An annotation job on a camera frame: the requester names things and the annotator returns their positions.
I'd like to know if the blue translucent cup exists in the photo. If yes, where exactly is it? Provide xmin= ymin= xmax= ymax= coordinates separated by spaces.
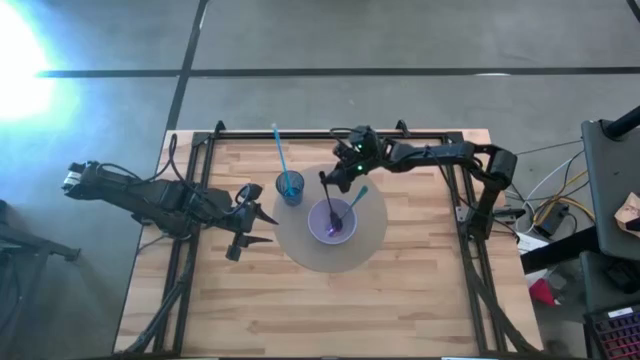
xmin=275 ymin=170 xmax=306 ymax=207

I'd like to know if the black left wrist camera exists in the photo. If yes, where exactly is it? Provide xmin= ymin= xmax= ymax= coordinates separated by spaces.
xmin=238 ymin=183 xmax=265 ymax=203

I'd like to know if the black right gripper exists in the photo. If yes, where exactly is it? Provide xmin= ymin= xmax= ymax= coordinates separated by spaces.
xmin=318 ymin=144 xmax=389 ymax=195

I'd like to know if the black pole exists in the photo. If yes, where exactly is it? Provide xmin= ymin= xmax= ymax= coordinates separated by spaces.
xmin=602 ymin=104 xmax=640 ymax=141

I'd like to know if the black spoon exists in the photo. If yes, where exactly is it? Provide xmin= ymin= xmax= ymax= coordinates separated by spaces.
xmin=318 ymin=171 xmax=344 ymax=235

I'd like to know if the red object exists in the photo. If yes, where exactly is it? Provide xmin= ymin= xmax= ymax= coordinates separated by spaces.
xmin=528 ymin=278 xmax=559 ymax=307

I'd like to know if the yellow cable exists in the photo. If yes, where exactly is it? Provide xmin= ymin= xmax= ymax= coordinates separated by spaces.
xmin=532 ymin=169 xmax=596 ymax=226

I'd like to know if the iridescent patterned spoon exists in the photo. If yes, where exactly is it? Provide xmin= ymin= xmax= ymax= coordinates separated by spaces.
xmin=339 ymin=185 xmax=370 ymax=224

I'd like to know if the black stand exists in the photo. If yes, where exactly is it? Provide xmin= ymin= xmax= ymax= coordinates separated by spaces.
xmin=0 ymin=199 xmax=82 ymax=354

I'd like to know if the blue drinking straw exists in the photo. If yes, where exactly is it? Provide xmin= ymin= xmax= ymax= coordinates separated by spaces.
xmin=270 ymin=123 xmax=296 ymax=197

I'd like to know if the grey side table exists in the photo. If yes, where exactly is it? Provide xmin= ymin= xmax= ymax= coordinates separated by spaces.
xmin=580 ymin=118 xmax=640 ymax=262

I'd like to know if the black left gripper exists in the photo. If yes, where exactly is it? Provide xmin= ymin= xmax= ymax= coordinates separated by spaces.
xmin=222 ymin=198 xmax=280 ymax=262

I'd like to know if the round grey placemat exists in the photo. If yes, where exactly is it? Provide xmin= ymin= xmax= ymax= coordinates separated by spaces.
xmin=272 ymin=163 xmax=389 ymax=274

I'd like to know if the black power brick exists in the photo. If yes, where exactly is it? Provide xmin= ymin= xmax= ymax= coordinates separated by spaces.
xmin=532 ymin=202 xmax=570 ymax=237

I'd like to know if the white cable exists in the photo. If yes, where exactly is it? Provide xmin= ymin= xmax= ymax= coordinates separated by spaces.
xmin=514 ymin=139 xmax=586 ymax=201

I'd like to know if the black aluminium table frame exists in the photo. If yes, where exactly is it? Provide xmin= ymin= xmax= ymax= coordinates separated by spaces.
xmin=117 ymin=119 xmax=544 ymax=359

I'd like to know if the keyboard with red backlight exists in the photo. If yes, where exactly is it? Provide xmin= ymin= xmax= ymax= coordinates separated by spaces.
xmin=583 ymin=304 xmax=640 ymax=360

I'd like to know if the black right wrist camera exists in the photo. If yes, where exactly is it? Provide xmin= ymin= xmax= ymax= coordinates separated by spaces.
xmin=338 ymin=125 xmax=382 ymax=160

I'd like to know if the brown paper bag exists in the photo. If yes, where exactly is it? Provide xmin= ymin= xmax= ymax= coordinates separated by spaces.
xmin=613 ymin=192 xmax=640 ymax=236

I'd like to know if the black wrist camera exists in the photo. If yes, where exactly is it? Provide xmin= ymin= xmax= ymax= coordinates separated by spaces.
xmin=338 ymin=125 xmax=382 ymax=160
xmin=238 ymin=183 xmax=265 ymax=203

